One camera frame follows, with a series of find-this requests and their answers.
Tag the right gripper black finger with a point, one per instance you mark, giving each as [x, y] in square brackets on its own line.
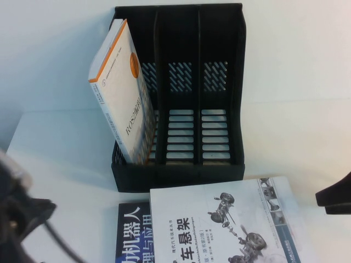
[334, 191]
[340, 209]

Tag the white car suspension book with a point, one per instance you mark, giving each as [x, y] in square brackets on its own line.
[192, 205]

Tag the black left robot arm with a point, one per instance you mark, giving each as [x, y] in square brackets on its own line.
[19, 219]

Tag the dark colourful robot ROS book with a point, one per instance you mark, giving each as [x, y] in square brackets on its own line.
[131, 233]

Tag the black plastic three-slot book stand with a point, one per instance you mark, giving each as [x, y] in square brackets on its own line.
[181, 41]

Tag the white orange ROS2 book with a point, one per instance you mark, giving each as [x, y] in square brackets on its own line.
[120, 82]

